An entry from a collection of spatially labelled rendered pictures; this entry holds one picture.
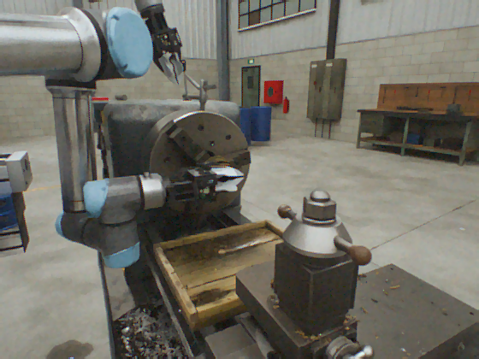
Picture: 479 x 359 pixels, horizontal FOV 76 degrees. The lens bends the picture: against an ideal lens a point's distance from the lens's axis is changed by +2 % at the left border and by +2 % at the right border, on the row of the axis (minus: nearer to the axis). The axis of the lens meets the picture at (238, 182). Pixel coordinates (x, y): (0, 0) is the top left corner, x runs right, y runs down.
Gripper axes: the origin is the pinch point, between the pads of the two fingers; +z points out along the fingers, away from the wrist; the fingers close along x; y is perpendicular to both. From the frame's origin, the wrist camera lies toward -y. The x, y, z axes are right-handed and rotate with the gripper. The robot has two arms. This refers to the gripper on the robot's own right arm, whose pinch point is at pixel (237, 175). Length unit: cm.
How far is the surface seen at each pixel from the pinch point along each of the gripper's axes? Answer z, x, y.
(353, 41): 584, 128, -539
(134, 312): -27, -51, -24
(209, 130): -1.6, 10.0, -15.2
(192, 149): -8.9, 6.2, -9.2
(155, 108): -12.6, 15.5, -32.8
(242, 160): 7.3, 1.0, -11.4
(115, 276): -30, -55, -56
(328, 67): 552, 71, -585
